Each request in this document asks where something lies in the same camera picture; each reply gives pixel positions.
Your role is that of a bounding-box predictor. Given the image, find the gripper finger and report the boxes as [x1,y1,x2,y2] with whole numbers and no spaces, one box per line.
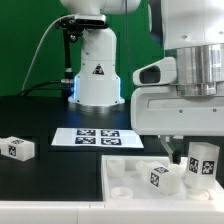
[160,135,181,164]

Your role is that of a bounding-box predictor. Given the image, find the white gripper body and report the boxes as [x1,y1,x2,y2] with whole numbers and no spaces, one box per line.
[131,86,224,136]

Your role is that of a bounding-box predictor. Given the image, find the white square tabletop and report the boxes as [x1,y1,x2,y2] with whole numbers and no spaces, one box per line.
[101,156,224,206]

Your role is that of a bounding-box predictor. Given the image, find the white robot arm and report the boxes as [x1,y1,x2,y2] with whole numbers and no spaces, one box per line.
[60,0,224,138]

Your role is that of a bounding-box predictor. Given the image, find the white front fence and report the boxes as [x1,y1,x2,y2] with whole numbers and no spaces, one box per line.
[0,200,224,224]

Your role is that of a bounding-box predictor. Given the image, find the paper sheet with tags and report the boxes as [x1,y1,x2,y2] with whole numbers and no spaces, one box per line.
[52,128,143,148]

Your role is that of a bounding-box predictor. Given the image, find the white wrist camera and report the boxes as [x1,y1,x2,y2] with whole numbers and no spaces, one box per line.
[133,57,177,86]

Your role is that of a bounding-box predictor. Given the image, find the black base cables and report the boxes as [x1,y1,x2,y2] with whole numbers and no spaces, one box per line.
[18,79,74,98]

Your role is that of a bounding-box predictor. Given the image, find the black camera on stand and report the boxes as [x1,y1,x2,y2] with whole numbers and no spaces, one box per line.
[56,14,116,107]

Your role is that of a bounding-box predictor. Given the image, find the white camera cable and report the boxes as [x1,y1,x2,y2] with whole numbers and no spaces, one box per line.
[21,13,76,93]

